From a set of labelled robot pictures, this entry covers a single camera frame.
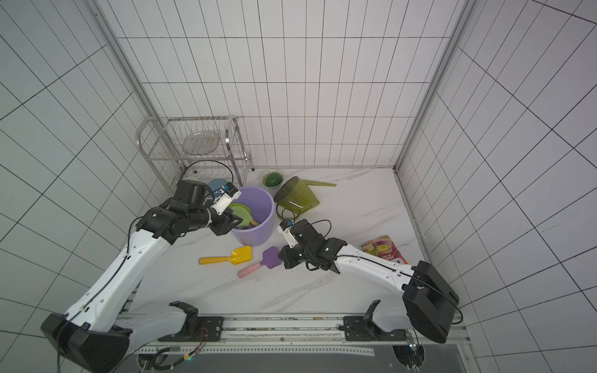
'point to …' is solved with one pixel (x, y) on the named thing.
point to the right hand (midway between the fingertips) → (272, 258)
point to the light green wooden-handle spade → (245, 215)
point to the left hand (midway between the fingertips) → (231, 220)
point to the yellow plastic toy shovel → (239, 255)
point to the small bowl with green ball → (272, 179)
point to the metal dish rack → (175, 143)
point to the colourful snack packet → (382, 246)
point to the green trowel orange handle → (241, 205)
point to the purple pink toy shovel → (270, 259)
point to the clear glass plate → (200, 142)
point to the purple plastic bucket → (261, 203)
